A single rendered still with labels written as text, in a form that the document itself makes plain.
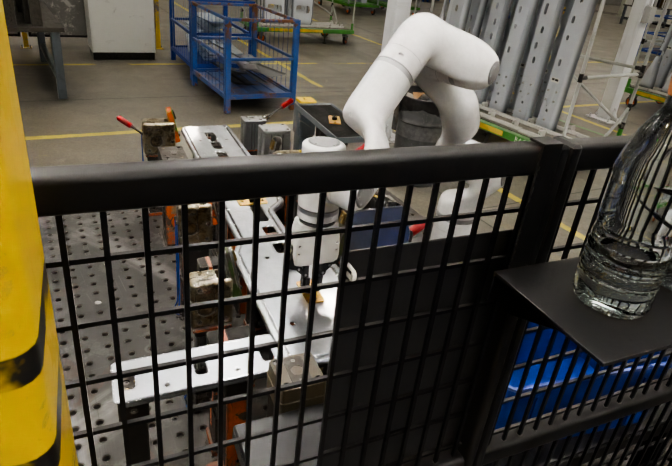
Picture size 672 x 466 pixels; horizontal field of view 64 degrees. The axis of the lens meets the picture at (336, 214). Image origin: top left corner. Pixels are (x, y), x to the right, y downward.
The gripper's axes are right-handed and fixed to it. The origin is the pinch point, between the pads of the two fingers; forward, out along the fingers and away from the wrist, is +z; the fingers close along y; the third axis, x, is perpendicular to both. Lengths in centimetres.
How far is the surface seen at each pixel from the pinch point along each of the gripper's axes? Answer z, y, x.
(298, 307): 3.3, 4.2, 4.1
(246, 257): 3.3, 9.5, -17.8
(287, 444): 0.3, 18.4, 38.4
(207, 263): 4.3, 18.4, -19.0
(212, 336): 5.3, 22.5, 5.8
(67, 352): 33, 51, -31
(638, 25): -15, -559, -384
